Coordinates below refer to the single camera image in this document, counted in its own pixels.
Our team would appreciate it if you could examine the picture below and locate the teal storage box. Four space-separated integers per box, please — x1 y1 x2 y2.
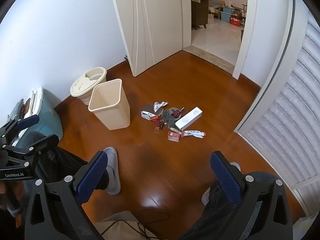
11 97 64 147

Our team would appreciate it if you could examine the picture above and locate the black cable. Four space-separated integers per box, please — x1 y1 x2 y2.
99 208 170 240

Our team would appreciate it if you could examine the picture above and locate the long white box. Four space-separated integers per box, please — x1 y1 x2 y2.
175 107 202 131

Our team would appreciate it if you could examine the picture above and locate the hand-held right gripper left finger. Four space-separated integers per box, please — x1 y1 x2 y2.
24 151 109 240

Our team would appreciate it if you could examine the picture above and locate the round beige bin with lid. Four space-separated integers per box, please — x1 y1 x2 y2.
70 67 107 105

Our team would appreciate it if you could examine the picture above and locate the grey slipper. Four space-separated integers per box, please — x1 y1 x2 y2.
102 147 121 195
201 162 242 205

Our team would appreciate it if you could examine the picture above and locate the white printed wrapper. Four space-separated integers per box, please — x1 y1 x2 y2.
180 129 206 139

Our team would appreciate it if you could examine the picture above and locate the round dark red item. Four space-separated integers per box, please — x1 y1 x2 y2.
170 107 185 119

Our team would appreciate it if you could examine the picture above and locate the white louvred door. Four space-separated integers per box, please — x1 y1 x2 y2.
234 11 320 217

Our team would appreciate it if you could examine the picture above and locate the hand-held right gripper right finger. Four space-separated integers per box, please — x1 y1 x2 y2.
210 151 293 240

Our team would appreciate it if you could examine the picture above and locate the dark wooden cabinet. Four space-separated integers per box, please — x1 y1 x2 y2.
191 0 209 29

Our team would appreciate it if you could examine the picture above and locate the teal plastic crate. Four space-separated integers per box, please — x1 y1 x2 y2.
220 6 236 22

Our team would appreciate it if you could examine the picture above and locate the beige square trash bin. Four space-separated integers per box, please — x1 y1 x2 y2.
88 79 131 131

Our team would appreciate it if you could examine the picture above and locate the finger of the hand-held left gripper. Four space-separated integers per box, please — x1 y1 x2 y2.
0 115 40 143
0 134 60 156

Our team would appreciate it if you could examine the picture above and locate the dark glittery wrapper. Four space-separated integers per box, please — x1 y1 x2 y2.
161 109 177 128

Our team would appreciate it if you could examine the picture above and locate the white paper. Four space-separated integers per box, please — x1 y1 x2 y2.
153 101 169 113

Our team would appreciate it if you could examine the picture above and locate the stack of white items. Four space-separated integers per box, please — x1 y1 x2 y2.
7 87 44 120

